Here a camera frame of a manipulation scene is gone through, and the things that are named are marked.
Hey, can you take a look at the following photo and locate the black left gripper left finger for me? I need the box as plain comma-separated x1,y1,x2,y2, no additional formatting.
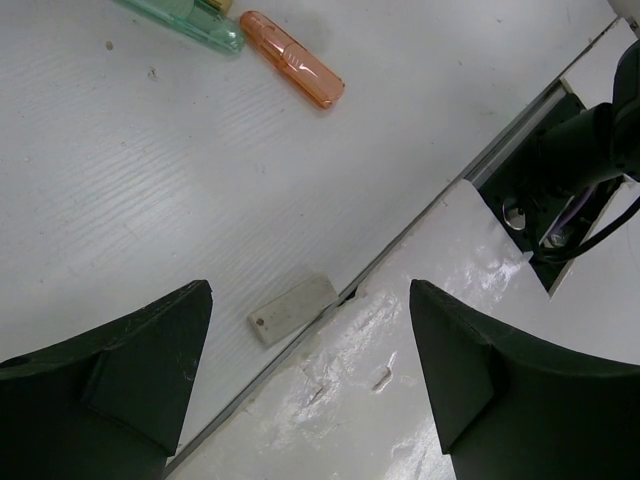
1,280,213,480

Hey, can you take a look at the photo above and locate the orange translucent case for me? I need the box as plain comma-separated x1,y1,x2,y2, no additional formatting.
239,11,345,110

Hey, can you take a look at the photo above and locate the grey rectangular eraser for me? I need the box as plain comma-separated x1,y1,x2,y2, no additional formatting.
248,274,339,346

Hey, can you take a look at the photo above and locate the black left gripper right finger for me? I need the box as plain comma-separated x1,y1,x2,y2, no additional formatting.
409,280,639,479

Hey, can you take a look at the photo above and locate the small yellow eraser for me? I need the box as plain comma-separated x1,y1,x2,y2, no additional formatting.
203,0,233,15

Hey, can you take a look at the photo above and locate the green translucent case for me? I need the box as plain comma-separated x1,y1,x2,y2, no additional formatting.
119,0,245,55

